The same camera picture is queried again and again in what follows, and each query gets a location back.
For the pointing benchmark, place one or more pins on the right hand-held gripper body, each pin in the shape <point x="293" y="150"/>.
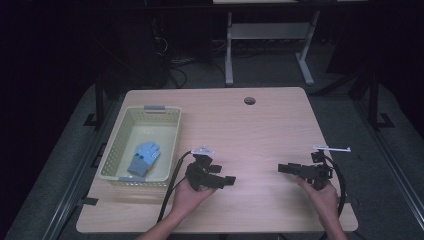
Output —
<point x="316" y="171"/>

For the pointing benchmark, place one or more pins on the person's right hand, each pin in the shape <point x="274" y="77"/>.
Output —
<point x="320" y="200"/>

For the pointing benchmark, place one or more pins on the aluminium floor rail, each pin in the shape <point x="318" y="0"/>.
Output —
<point x="393" y="166"/>
<point x="76" y="180"/>

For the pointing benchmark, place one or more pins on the black metal stand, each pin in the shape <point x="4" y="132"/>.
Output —
<point x="99" y="100"/>
<point x="374" y="100"/>

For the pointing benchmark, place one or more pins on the person's left hand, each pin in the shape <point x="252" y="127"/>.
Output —
<point x="190" y="200"/>

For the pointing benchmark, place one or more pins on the black table edge clamp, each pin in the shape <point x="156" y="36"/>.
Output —
<point x="88" y="201"/>

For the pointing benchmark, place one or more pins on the cream perforated plastic basket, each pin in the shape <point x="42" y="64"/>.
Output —
<point x="146" y="133"/>

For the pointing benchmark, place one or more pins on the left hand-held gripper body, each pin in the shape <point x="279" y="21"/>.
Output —
<point x="200" y="175"/>

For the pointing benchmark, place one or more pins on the white metal desk frame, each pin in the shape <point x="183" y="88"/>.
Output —
<point x="266" y="30"/>

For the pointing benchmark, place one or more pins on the blue glove with dark dots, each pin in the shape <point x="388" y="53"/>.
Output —
<point x="156" y="155"/>

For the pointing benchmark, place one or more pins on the blue and grey glove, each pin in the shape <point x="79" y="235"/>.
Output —
<point x="141" y="163"/>

